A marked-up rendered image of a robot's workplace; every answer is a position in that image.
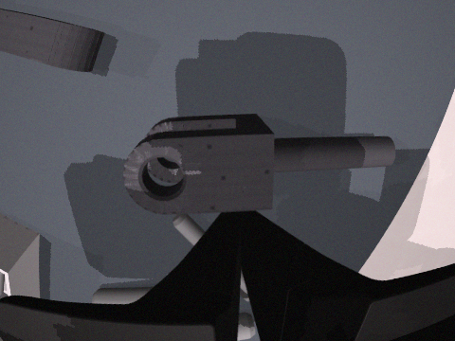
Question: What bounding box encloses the dark grey flat bar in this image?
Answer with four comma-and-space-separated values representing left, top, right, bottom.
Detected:
0, 9, 105, 72

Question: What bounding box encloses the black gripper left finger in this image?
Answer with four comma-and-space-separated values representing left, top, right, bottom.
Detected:
0, 211, 241, 341

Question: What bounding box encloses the dark grey clevis fork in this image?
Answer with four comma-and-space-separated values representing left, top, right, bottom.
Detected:
123, 114, 395, 215

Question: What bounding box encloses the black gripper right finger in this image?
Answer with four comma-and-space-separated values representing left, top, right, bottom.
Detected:
238, 210, 455, 341

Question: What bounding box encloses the grey rectangular block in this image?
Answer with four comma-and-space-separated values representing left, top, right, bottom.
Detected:
0, 213, 40, 298

